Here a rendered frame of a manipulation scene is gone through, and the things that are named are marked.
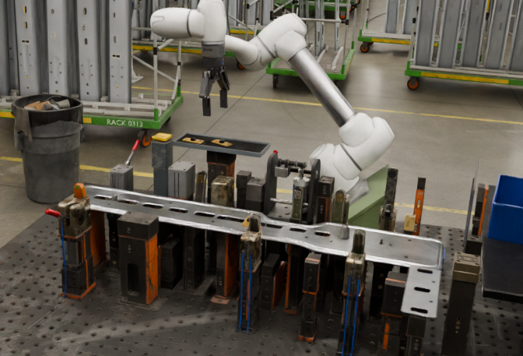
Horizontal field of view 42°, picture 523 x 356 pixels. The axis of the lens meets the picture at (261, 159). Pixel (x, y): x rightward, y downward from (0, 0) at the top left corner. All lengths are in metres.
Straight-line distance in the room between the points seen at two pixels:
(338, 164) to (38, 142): 2.61
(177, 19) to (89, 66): 4.16
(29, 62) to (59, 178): 2.03
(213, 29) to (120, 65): 4.10
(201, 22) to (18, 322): 1.22
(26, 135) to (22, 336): 2.74
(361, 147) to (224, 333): 1.08
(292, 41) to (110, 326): 1.41
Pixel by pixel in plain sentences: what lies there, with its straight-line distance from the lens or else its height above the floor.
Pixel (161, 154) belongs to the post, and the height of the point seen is 1.09.
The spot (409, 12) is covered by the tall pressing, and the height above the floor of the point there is 0.68.
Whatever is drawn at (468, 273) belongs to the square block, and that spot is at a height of 1.03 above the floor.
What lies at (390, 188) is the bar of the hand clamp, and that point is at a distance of 2.42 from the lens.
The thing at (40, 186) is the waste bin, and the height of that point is 0.14.
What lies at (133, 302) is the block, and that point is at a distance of 2.50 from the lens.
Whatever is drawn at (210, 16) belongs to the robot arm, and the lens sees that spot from 2.49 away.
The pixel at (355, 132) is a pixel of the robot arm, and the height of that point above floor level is 1.16.
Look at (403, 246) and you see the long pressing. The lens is 2.33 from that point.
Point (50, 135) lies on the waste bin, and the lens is 4.94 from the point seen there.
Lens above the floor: 2.01
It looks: 19 degrees down
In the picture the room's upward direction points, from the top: 3 degrees clockwise
